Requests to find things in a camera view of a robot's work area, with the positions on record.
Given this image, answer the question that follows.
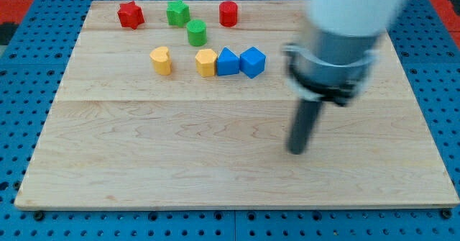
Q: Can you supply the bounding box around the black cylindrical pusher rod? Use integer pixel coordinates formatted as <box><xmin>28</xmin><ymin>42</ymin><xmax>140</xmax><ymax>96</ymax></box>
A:
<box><xmin>287</xmin><ymin>99</ymin><xmax>323</xmax><ymax>155</ymax></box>

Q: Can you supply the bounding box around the grey end effector flange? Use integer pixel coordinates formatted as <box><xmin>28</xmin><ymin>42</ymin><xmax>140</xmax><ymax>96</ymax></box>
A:
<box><xmin>282</xmin><ymin>19</ymin><xmax>378</xmax><ymax>106</ymax></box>

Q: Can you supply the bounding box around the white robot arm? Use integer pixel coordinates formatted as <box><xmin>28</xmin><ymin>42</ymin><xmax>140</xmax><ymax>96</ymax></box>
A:
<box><xmin>282</xmin><ymin>0</ymin><xmax>405</xmax><ymax>155</ymax></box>

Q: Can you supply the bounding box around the yellow hexagon block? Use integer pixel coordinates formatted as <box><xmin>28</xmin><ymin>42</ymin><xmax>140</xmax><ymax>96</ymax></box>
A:
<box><xmin>195</xmin><ymin>49</ymin><xmax>217</xmax><ymax>77</ymax></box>

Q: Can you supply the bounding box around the yellow heart block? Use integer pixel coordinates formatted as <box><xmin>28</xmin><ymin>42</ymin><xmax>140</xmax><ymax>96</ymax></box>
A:
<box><xmin>149</xmin><ymin>46</ymin><xmax>172</xmax><ymax>76</ymax></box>

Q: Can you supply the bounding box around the blue cube block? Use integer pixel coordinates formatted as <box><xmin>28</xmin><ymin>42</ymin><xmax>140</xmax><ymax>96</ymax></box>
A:
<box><xmin>239</xmin><ymin>47</ymin><xmax>266</xmax><ymax>78</ymax></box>

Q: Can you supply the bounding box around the blue triangle block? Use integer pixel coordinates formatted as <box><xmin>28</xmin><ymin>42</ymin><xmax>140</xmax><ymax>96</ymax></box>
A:
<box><xmin>217</xmin><ymin>47</ymin><xmax>239</xmax><ymax>76</ymax></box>

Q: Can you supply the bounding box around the red cylinder block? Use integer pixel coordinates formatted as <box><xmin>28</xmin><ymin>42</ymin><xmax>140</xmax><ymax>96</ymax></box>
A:
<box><xmin>219</xmin><ymin>1</ymin><xmax>238</xmax><ymax>27</ymax></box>

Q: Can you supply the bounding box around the green cylinder block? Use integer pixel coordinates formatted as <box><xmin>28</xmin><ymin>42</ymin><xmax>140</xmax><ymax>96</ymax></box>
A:
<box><xmin>186</xmin><ymin>19</ymin><xmax>207</xmax><ymax>47</ymax></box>

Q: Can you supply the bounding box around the wooden board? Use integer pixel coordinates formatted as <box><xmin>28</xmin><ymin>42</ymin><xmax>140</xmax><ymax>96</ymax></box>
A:
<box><xmin>14</xmin><ymin>1</ymin><xmax>459</xmax><ymax>211</ymax></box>

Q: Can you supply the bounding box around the green star block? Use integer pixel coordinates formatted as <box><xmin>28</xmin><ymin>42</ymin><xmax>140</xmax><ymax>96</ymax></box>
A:
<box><xmin>166</xmin><ymin>0</ymin><xmax>190</xmax><ymax>27</ymax></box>

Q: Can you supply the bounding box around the red star block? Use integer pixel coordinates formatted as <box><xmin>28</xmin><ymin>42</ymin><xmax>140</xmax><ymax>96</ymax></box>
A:
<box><xmin>117</xmin><ymin>1</ymin><xmax>145</xmax><ymax>29</ymax></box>

